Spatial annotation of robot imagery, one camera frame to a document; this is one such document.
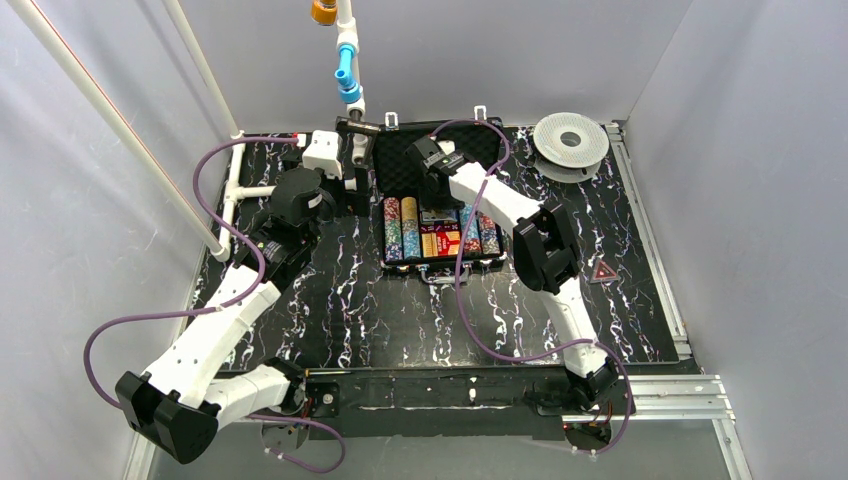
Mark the chip row far right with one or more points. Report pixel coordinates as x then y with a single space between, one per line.
490 243

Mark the blue card deck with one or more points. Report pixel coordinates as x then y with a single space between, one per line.
438 217

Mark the chip row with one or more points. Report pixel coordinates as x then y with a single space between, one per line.
393 238
469 223
410 228
490 243

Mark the black poker chip case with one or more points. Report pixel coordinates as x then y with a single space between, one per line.
480 139

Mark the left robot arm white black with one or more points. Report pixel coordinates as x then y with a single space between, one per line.
176 403

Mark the orange pipe cap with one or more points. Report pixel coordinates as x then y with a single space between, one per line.
324 12

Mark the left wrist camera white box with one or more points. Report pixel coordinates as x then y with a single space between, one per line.
322 153

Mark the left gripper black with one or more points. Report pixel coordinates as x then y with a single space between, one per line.
357 179

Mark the red yellow card deck box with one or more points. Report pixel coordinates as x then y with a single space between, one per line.
440 244

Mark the aluminium rail frame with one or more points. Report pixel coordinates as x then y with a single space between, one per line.
638 315

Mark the grey filament spool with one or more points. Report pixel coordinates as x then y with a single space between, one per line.
570 147

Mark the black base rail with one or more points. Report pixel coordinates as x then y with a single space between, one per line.
519 400

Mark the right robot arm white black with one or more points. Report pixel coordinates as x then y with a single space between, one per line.
546 258

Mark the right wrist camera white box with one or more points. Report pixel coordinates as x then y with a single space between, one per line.
447 146

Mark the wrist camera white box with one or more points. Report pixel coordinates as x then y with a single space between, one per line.
322 153
447 146

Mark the metal pole with clamp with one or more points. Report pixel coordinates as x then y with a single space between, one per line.
364 133

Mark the triangular red black token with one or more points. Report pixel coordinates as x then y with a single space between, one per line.
603 273

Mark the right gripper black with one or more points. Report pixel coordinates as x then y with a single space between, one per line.
419 154

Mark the chip row far left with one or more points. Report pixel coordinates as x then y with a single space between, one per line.
393 238

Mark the red dice in case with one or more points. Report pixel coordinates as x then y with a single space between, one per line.
432 228

